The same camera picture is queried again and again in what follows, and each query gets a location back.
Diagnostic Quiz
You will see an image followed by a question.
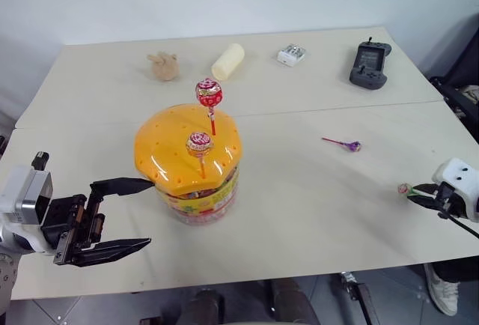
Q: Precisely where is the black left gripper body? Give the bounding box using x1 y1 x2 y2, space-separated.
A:
40 193 106 267

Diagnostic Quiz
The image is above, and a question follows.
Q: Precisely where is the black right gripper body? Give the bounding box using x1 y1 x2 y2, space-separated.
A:
435 181 464 220

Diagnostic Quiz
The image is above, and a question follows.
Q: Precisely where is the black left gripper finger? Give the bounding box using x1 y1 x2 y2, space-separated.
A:
85 177 155 214
70 237 153 268

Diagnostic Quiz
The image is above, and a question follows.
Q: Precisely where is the green stick lollipop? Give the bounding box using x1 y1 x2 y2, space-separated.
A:
397 183 424 197

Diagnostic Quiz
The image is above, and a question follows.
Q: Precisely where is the yellow perforated jar lid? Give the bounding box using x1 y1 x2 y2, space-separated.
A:
133 103 244 195

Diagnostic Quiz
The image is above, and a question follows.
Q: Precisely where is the clear plastic candy jar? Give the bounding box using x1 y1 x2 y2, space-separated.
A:
154 165 241 226

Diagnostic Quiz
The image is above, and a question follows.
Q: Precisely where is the dark trouser leg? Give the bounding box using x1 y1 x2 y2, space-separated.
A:
430 256 479 285

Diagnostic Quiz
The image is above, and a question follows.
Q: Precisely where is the purple wrapped lollipop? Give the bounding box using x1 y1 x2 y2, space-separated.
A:
321 137 362 153

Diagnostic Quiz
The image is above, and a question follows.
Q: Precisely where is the orange wrapped lollipop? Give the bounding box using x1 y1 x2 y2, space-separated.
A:
185 132 210 180

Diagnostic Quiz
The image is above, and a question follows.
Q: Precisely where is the white sneaker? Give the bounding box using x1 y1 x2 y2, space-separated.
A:
424 263 461 317

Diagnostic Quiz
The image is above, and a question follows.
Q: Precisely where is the black metal stand leg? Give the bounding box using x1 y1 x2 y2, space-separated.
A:
338 270 376 325

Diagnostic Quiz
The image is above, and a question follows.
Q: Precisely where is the black chair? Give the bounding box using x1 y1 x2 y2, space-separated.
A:
427 13 479 128

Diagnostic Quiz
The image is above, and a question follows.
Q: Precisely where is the beige plush toy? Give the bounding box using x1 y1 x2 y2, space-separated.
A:
146 51 180 83

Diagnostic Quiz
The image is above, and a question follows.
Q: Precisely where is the red wrapped lollipop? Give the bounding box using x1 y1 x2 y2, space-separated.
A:
195 76 225 137

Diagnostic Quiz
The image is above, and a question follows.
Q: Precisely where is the grey handheld game console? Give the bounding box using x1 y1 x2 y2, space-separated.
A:
349 36 393 91

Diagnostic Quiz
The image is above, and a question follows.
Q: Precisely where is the pale yellow foam roll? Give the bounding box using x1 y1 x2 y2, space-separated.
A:
210 43 245 81

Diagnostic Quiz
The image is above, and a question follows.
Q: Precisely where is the white battery charger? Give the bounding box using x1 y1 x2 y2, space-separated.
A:
277 43 311 67

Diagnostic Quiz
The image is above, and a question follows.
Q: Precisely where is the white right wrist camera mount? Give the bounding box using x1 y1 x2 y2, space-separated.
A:
432 157 479 223

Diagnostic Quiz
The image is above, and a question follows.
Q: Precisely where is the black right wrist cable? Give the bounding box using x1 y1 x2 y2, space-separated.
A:
438 210 479 239

